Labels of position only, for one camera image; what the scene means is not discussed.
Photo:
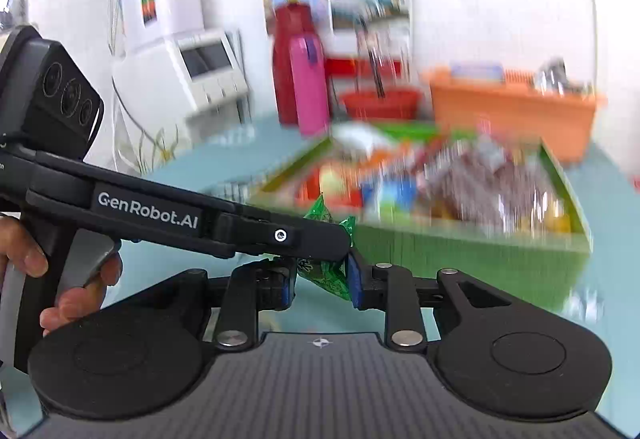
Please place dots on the red thermos jug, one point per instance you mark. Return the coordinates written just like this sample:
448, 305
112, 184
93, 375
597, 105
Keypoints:
287, 69

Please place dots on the pink thermos bottle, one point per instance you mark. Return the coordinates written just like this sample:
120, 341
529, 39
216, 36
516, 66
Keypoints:
310, 94

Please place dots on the glass pitcher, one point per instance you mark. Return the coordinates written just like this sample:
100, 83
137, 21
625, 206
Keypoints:
392, 54

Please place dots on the green foil candy packet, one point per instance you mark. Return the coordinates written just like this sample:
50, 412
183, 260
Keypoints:
327, 281

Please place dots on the orange snack packet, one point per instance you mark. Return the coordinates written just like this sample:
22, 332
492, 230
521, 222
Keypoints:
395, 156

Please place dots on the person's left hand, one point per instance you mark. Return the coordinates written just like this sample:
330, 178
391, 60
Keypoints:
75, 301

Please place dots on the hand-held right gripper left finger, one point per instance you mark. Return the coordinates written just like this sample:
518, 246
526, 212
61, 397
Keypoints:
289, 286

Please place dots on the white snack packet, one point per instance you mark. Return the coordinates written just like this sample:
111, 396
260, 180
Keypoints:
360, 134

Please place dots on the teal printed tablecloth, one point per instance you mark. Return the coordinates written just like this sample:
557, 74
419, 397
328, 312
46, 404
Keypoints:
600, 229

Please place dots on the green cardboard box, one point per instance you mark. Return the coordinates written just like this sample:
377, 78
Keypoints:
450, 259

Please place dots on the blue plate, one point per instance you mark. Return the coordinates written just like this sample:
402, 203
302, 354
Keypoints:
475, 71

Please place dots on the red packet with white label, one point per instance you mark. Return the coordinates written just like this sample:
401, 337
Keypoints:
325, 184

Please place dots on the metal strainer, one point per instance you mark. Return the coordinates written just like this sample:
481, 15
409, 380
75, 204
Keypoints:
550, 76

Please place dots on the orange plastic basin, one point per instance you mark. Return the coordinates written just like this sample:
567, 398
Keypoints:
510, 119

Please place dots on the dark stick utensil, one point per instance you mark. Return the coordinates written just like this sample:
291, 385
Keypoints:
372, 69

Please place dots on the yellow flower plant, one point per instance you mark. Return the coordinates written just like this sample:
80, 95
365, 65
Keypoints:
160, 144

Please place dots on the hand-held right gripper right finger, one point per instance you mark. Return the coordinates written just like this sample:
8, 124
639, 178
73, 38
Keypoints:
354, 286

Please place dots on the clear bag with brown label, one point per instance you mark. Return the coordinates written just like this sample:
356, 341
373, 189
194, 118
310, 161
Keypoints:
480, 179

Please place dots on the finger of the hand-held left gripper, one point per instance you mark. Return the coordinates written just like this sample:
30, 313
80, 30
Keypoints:
290, 236

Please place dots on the green and blue snack packet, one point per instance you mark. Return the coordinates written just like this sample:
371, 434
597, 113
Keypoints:
395, 194

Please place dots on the white appliance with screen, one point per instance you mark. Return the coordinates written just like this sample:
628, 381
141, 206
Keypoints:
165, 84

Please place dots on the red plastic basket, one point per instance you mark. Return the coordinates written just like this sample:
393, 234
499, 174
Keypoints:
380, 106

